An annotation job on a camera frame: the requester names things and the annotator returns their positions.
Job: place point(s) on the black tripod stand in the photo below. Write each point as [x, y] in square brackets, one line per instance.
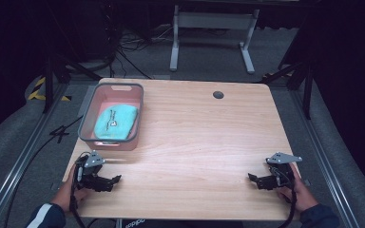
[48, 85]
[307, 91]

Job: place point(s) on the pink basket with grey rim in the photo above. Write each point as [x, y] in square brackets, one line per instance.
[90, 106]

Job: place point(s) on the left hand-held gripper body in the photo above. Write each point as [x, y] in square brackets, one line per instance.
[90, 167]

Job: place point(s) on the person's dark clothing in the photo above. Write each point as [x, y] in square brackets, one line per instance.
[183, 224]

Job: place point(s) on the person's right hand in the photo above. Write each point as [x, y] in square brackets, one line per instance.
[301, 194]

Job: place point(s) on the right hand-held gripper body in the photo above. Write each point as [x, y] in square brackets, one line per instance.
[282, 172]

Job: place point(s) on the grey metal table frame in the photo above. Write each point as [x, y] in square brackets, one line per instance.
[214, 20]

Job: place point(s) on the turquoise cloth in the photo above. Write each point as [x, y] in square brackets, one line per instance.
[117, 122]

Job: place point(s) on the aluminium floor rail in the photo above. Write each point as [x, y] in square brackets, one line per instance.
[15, 171]
[326, 164]

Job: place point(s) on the person's left hand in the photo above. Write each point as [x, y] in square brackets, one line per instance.
[66, 193]

